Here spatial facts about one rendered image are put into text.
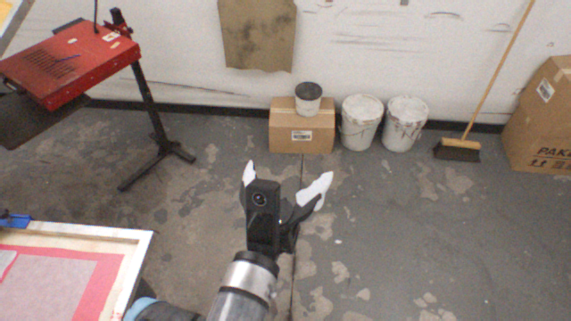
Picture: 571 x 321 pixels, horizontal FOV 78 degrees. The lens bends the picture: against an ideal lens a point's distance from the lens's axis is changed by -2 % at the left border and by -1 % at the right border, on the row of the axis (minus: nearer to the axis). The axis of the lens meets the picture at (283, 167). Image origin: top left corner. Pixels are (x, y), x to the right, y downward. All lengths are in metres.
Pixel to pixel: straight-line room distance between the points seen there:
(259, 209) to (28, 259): 1.22
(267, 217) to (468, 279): 2.18
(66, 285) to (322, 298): 1.41
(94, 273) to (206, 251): 1.11
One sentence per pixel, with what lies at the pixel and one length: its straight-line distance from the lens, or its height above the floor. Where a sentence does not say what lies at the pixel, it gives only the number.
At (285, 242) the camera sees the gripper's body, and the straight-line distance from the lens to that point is 0.58.
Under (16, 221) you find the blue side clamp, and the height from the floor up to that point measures 1.00.
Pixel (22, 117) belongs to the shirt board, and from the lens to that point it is 2.22.
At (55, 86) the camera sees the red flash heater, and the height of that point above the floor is 1.10.
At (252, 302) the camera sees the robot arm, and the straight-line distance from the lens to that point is 0.50.
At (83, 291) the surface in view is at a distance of 1.45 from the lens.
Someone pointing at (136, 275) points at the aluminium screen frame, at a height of 0.99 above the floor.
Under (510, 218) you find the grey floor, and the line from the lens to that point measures 2.99.
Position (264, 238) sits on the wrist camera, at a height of 1.69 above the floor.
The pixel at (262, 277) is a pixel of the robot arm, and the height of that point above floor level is 1.69.
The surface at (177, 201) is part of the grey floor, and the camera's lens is 2.71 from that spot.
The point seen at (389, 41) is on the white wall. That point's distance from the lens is 2.73.
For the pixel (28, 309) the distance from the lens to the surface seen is 1.52.
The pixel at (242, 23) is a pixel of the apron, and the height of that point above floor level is 0.92.
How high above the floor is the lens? 2.16
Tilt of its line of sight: 51 degrees down
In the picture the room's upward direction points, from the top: straight up
